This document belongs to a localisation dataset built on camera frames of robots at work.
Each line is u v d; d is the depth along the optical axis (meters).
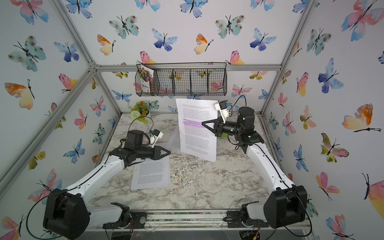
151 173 0.90
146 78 0.89
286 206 0.40
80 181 0.46
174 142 1.04
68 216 0.40
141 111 1.04
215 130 0.65
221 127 0.61
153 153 0.70
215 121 0.64
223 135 0.65
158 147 0.75
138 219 0.74
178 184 0.86
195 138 0.73
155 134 0.73
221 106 0.62
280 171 0.45
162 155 0.75
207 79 0.98
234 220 0.74
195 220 0.75
